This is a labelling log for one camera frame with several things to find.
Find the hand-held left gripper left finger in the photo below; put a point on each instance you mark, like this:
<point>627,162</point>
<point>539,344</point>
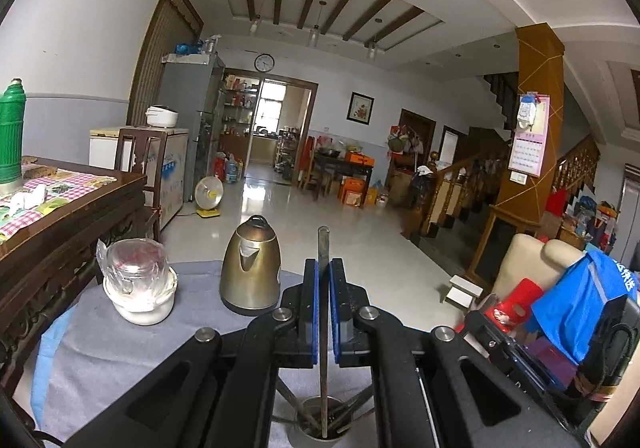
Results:
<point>311,313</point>

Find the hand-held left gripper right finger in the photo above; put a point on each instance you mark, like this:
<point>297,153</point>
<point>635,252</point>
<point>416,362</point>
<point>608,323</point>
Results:
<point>336,313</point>

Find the thin metal rod utensil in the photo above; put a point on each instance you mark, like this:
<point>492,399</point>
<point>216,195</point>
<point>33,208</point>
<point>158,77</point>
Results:
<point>324,378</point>

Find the grey metal utensil holder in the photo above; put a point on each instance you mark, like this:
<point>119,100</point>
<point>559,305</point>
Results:
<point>298,439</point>

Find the red bag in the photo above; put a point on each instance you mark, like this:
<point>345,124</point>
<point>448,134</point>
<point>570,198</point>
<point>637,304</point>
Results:
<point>515,303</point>

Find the gold electric kettle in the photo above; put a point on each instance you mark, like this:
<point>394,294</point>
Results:
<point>250,273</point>

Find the white box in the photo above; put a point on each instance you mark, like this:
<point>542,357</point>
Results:
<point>462,290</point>

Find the dark wooden chopstick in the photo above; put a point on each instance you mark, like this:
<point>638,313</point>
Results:
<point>292,403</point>
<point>357,403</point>

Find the beige chair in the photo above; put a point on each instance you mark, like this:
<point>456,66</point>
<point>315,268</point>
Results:
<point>525,263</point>

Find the blue jacket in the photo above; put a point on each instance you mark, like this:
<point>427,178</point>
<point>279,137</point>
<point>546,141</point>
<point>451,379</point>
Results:
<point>585,298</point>

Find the orange cardboard box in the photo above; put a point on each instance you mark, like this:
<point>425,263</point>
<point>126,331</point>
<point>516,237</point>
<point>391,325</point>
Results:
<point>352,193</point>

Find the dark dining table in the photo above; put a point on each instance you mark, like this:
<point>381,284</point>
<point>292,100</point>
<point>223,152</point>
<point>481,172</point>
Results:
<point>345,167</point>

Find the small yellow floor fan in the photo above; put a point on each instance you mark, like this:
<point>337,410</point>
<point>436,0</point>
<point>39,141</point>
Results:
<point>208,195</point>

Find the metal storage rack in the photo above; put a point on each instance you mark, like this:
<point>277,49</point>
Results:
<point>288,152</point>

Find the blue water jug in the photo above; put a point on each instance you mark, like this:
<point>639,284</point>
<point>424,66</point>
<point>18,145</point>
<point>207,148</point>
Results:
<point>233,170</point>

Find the white bowl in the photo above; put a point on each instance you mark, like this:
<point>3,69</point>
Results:
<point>142,310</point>

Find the wooden staircase railing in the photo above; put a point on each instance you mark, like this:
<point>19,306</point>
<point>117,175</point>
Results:
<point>450,177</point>

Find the clear plastic bag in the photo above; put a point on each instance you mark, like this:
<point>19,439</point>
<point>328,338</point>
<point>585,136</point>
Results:
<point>132,263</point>

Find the white chest freezer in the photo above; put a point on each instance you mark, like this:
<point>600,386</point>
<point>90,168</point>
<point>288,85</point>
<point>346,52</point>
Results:
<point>172,177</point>

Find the grey fleece tablecloth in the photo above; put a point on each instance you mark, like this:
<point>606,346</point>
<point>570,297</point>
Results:
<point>115,358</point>

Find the kitchen shelf unit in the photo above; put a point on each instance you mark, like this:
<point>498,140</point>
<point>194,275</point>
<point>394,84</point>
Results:
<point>240,112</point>

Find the grey refrigerator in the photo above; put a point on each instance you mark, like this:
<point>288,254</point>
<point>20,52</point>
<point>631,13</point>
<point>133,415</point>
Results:
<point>192,127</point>

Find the dark wooden chair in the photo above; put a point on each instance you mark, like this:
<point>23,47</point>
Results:
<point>140,137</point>

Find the white rice cooker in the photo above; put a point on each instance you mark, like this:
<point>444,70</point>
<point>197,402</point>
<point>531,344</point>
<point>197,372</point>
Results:
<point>161,116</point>

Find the carved dark wooden table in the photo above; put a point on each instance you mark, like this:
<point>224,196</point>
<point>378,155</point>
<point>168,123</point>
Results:
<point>60,253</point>

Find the blue tablecloth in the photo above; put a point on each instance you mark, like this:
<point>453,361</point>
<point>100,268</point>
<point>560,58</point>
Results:
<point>47,343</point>

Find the pendant lamp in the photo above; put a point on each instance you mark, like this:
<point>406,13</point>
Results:
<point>255,25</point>
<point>371,49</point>
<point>314,35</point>

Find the wooden pillar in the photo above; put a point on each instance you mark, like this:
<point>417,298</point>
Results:
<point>535,67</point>

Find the blue bag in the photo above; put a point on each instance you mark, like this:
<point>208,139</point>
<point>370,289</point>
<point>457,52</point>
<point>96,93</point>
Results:
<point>189,49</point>

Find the checkered table cover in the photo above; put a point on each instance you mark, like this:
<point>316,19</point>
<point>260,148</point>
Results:
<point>30,213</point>

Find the brown wooden door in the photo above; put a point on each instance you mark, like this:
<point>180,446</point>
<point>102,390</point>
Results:
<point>160,52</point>

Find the white tissue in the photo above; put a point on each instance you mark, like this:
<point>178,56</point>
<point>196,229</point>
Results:
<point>27,198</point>

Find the green thermos flask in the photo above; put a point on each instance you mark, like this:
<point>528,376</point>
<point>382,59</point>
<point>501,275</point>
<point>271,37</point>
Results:
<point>12,137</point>

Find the pink wall calendar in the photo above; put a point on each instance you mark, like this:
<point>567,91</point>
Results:
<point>527,147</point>

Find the framed wall picture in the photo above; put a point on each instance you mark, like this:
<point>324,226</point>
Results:
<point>360,106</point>

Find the round wall clock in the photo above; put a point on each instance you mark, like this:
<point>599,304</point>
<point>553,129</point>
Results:
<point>264,62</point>

